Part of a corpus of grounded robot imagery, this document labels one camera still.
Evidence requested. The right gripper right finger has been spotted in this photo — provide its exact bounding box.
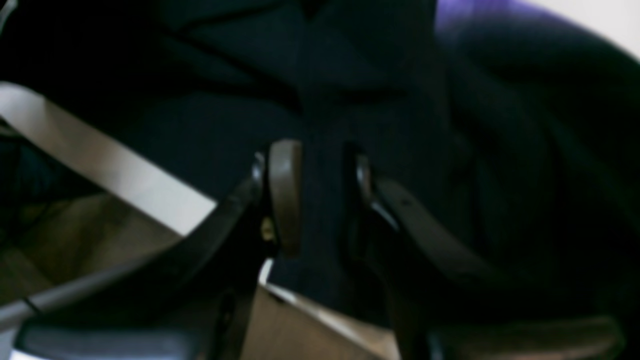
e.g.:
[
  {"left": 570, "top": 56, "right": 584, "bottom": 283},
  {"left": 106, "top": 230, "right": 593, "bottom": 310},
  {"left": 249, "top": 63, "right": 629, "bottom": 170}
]
[{"left": 342, "top": 145, "right": 626, "bottom": 360}]

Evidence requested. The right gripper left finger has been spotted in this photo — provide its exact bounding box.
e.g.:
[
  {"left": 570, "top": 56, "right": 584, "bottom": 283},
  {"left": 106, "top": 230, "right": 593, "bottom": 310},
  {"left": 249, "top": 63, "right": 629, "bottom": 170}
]
[{"left": 14, "top": 140, "right": 303, "bottom": 360}]

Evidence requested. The black T-shirt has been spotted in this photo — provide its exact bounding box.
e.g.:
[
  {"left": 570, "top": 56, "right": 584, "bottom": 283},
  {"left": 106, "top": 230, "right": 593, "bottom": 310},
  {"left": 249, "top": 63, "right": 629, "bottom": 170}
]
[{"left": 1, "top": 0, "right": 639, "bottom": 331}]

